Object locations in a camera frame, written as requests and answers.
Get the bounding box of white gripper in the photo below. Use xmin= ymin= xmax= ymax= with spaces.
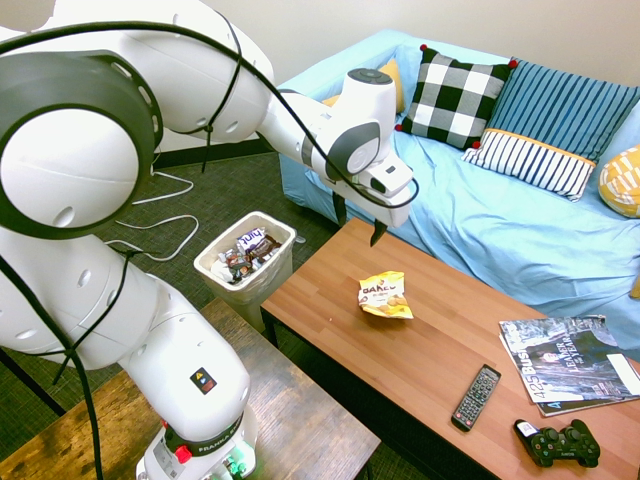
xmin=331 ymin=174 xmax=416 ymax=248

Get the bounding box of yellow baked chip bag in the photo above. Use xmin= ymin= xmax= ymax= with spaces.
xmin=357 ymin=270 xmax=415 ymax=321

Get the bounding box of white trash bin with liner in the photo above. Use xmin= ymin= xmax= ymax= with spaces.
xmin=193 ymin=210 xmax=298 ymax=334

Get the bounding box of brown snack wrapper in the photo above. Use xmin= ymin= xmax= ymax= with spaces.
xmin=248 ymin=234 xmax=283 ymax=267

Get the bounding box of purple snack wrapper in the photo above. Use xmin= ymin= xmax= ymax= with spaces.
xmin=235 ymin=227 xmax=267 ymax=254

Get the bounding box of dark red snack wrapper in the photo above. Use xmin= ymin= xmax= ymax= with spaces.
xmin=224 ymin=249 xmax=252 ymax=274

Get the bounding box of light blue covered sofa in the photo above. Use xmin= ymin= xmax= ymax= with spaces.
xmin=277 ymin=28 xmax=640 ymax=361

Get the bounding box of crumpled white paper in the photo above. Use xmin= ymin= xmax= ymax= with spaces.
xmin=211 ymin=255 xmax=236 ymax=284

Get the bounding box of plain yellow pillow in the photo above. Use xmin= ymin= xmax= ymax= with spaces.
xmin=322 ymin=58 xmax=406 ymax=114

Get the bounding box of black white checkered pillow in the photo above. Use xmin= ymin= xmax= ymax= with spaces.
xmin=394 ymin=43 xmax=519 ymax=151

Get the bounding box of reddish wooden coffee table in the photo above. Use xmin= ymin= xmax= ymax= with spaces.
xmin=260 ymin=215 xmax=640 ymax=480

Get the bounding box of white navy striped pillow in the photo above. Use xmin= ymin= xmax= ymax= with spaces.
xmin=460 ymin=127 xmax=597 ymax=203

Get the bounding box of dark rustic wooden table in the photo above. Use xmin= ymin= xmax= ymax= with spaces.
xmin=0 ymin=297 xmax=381 ymax=480

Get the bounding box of black remote control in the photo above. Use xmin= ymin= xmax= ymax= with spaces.
xmin=451 ymin=363 xmax=502 ymax=433

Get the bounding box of blue striped pillow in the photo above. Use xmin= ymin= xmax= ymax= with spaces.
xmin=487 ymin=58 xmax=640 ymax=164

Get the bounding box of business magazine with dark cover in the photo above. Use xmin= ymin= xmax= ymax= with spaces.
xmin=498 ymin=314 xmax=640 ymax=404

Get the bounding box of yellow white patterned pillow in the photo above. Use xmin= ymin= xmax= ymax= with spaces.
xmin=598 ymin=144 xmax=640 ymax=219

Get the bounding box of magazine with white border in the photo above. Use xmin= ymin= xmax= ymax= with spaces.
xmin=499 ymin=334 xmax=640 ymax=418

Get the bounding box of black game controller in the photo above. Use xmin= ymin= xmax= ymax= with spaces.
xmin=513 ymin=418 xmax=601 ymax=469

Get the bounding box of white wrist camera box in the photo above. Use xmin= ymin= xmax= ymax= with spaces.
xmin=360 ymin=154 xmax=415 ymax=197

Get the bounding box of white looped floor cable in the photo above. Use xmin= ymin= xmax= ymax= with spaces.
xmin=104 ymin=169 xmax=200 ymax=262

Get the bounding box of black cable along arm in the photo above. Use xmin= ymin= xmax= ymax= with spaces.
xmin=0 ymin=20 xmax=420 ymax=480

